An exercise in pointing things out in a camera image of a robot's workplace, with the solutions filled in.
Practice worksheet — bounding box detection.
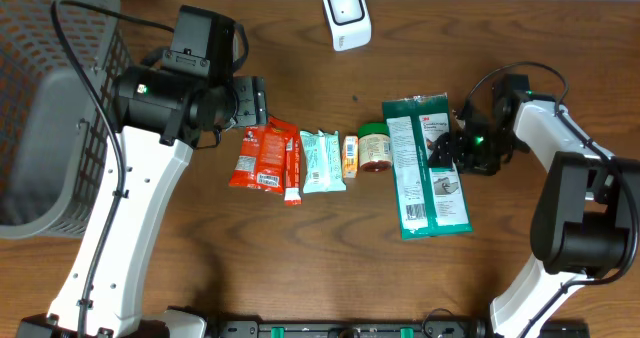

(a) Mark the green white wipes pack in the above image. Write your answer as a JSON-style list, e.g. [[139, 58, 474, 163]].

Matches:
[[382, 93, 473, 240]]

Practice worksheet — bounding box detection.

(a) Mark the green lid jar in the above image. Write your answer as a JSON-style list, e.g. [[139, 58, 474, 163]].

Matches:
[[358, 122, 393, 172]]

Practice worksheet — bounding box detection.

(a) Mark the red snack bag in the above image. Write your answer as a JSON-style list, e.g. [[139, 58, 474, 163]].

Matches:
[[229, 117, 298, 194]]

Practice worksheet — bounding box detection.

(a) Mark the small orange box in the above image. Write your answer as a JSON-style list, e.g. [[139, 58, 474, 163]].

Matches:
[[342, 136, 359, 179]]

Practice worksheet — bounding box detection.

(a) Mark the light teal snack pack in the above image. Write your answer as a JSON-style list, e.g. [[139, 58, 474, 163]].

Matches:
[[300, 131, 347, 194]]

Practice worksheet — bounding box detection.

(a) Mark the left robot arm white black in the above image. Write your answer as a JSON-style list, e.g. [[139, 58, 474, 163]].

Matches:
[[17, 66, 268, 337]]

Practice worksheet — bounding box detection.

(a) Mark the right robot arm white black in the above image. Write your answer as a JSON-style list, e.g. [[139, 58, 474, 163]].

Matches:
[[426, 73, 639, 338]]

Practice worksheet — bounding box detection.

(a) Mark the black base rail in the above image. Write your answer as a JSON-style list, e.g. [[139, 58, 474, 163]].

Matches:
[[214, 319, 591, 338]]

